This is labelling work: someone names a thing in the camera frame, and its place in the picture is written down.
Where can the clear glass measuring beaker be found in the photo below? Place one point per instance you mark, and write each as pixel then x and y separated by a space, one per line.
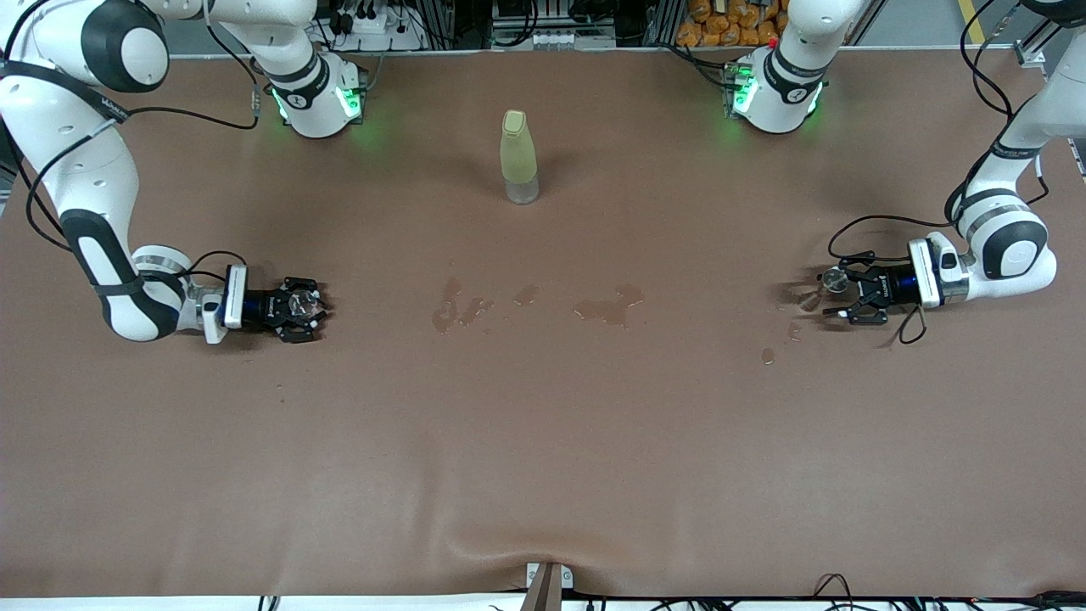
pixel 305 304

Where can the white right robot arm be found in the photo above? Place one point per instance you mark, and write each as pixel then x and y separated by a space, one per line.
pixel 93 170

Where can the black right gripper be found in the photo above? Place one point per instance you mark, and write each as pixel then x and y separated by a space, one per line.
pixel 262 307

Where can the brown table cloth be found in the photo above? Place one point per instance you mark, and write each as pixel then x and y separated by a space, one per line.
pixel 543 441

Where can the steel jigger cup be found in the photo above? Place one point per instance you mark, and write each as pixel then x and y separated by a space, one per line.
pixel 836 278

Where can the long white socket strip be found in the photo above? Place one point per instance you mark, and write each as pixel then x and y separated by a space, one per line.
pixel 551 39

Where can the black electronics rack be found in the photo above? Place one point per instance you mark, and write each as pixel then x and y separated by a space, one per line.
pixel 475 17

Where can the yellow-green bottle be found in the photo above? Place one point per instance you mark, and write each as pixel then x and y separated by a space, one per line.
pixel 518 157

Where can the metal table edge clamp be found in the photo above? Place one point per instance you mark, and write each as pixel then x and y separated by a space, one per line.
pixel 547 581

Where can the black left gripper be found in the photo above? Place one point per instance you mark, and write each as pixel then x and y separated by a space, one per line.
pixel 887 288

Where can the orange snack bag pile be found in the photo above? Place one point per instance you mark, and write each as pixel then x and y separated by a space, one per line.
pixel 721 25

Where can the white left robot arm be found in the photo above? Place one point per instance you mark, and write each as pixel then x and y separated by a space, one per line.
pixel 1014 255

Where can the aluminium frame profile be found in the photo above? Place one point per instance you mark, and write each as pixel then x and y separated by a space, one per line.
pixel 1029 53

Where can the white power strip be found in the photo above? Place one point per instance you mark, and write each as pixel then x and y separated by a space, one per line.
pixel 373 24

